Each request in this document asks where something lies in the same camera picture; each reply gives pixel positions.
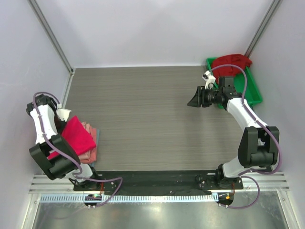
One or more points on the right aluminium frame post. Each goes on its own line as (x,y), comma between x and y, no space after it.
(270,13)

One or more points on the slotted white cable duct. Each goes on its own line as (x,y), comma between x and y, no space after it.
(97,199)

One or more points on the aluminium frame post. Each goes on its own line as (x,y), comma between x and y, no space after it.
(270,13)
(49,32)

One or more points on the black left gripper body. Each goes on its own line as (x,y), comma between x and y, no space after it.
(60,124)

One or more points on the folded light blue t shirt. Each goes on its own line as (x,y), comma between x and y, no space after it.
(97,142)

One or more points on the folded light pink t shirt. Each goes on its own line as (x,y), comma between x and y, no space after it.
(88,128)

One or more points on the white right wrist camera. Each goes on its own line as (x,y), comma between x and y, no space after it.
(209,80)

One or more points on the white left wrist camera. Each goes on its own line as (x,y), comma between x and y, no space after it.
(62,113)

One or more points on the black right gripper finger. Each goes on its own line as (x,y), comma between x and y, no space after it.
(196,100)
(201,93)

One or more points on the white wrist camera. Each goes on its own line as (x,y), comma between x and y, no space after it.
(209,80)
(62,113)

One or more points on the green plastic tray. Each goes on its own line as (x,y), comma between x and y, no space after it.
(252,93)

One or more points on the aluminium extrusion rail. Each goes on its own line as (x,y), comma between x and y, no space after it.
(41,184)

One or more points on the left aluminium frame post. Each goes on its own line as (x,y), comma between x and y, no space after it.
(49,32)

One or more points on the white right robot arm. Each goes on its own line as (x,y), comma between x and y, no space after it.
(258,148)

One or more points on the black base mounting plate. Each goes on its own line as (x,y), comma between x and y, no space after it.
(164,182)

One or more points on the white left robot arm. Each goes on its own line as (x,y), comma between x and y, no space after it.
(52,153)

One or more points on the hot pink t shirt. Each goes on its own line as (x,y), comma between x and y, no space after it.
(80,140)

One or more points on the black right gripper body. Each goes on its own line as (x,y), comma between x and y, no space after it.
(201,96)

